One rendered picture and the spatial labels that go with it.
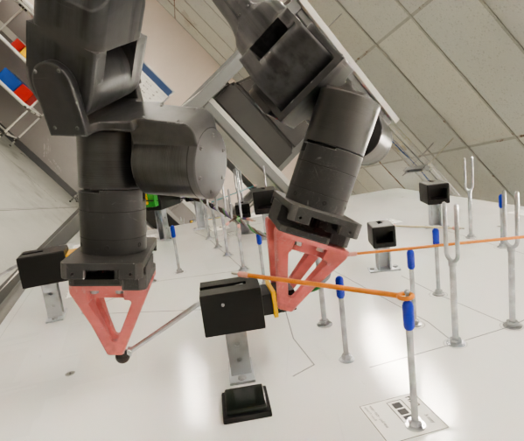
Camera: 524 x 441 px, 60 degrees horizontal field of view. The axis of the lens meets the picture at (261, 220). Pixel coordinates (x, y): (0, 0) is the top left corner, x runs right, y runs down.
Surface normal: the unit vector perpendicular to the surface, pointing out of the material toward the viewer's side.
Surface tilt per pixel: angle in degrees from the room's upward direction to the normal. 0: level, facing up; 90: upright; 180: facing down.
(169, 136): 132
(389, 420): 53
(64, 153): 90
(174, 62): 90
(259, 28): 106
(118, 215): 82
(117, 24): 74
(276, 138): 90
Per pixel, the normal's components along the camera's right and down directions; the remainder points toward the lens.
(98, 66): 0.89, 0.46
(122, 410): -0.12, -0.97
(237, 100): 0.30, 0.17
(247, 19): -0.61, -0.29
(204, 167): 0.94, 0.09
